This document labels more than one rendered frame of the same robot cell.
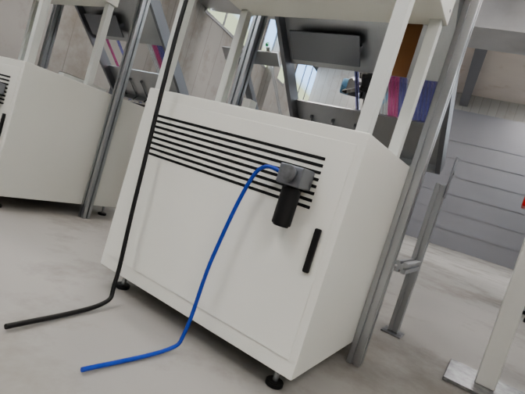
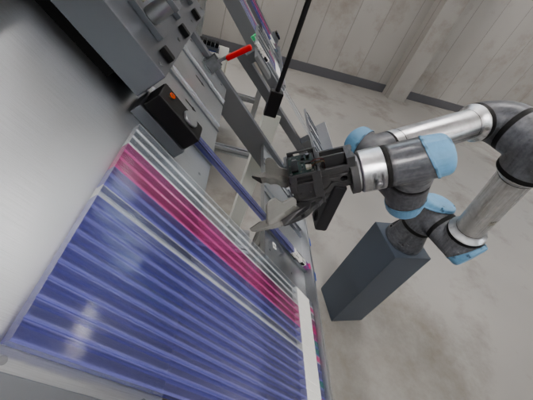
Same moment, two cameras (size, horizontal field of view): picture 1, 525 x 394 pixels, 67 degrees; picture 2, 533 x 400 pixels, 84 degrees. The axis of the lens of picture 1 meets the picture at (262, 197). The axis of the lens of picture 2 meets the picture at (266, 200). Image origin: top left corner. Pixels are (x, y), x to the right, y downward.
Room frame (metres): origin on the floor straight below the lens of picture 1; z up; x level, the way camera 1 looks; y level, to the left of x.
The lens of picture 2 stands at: (1.40, -0.56, 1.28)
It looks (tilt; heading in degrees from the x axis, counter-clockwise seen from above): 40 degrees down; 42
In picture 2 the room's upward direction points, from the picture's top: 23 degrees clockwise
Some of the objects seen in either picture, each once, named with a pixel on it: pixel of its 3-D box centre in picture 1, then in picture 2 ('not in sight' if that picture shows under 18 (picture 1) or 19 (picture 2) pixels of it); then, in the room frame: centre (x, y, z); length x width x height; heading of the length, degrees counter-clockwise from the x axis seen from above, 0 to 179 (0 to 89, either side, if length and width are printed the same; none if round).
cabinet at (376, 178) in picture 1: (268, 227); not in sight; (1.30, -0.05, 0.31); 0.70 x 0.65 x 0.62; 59
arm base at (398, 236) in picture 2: not in sight; (410, 232); (2.50, -0.33, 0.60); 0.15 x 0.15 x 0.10
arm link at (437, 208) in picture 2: not in sight; (431, 213); (2.50, -0.34, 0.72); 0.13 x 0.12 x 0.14; 82
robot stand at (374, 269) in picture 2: not in sight; (367, 275); (2.50, -0.33, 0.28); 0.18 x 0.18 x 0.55; 68
